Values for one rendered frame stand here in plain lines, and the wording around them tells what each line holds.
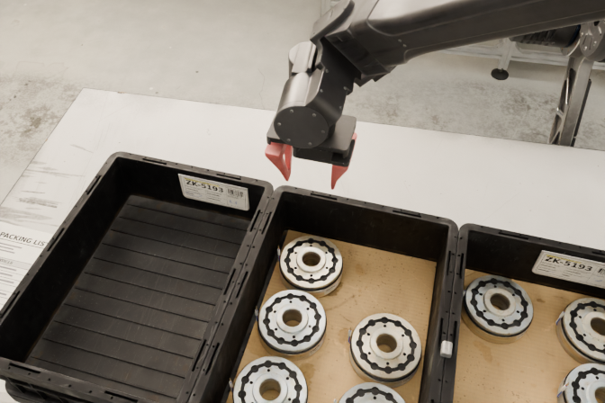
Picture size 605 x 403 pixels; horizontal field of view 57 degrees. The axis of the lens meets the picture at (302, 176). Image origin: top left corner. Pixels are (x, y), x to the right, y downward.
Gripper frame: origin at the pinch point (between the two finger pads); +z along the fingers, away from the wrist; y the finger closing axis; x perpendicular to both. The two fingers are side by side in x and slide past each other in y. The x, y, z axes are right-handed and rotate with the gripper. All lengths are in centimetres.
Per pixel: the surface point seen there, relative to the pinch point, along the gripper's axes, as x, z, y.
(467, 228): 7.8, 13.1, 23.4
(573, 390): -11.0, 20.6, 39.9
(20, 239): 3, 36, -60
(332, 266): 0.8, 20.4, 3.8
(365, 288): 0.1, 23.4, 9.7
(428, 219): 8.2, 13.1, 17.2
